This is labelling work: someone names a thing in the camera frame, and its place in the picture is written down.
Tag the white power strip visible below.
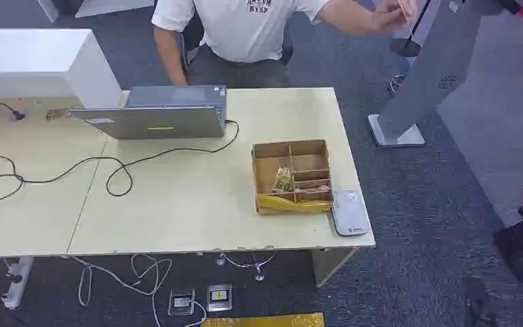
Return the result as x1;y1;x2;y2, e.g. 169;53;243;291
0;256;35;311

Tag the silver floor socket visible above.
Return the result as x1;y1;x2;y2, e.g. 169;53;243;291
168;288;196;317
206;283;234;313

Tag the black stanchion post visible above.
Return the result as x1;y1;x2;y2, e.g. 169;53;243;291
390;0;432;58

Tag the grey pillar stand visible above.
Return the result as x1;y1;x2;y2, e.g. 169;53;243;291
366;0;507;149

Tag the chrome wire bracket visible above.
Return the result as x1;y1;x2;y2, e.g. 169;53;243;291
215;251;276;283

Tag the white grey card reader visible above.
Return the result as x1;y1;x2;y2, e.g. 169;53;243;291
330;189;373;237

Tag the small black plug cable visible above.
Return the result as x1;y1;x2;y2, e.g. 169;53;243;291
0;101;27;122

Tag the yellow plastic sheet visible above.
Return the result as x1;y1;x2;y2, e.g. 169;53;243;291
201;312;325;327

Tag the wooden card box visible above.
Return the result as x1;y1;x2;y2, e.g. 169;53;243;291
251;139;334;215

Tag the black laptop cable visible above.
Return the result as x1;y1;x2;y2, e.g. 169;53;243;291
0;119;240;209

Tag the pale desk leg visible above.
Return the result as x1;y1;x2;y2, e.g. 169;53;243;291
311;247;360;288

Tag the white table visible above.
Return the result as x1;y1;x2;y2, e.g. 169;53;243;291
35;0;155;23

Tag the printed cards stack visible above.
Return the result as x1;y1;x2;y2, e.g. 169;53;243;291
272;166;296;194

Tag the small brown card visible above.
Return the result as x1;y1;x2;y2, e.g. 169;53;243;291
45;108;72;122

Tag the yellow tape strip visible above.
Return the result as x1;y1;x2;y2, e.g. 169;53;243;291
255;193;333;214

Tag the person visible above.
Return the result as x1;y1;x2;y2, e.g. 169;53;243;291
151;0;418;89

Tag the white floor cable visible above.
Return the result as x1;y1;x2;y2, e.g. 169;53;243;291
62;253;208;327

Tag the grey laptop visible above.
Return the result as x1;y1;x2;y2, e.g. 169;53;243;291
69;85;227;140

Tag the person's hand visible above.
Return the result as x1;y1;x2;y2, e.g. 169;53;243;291
369;0;419;37

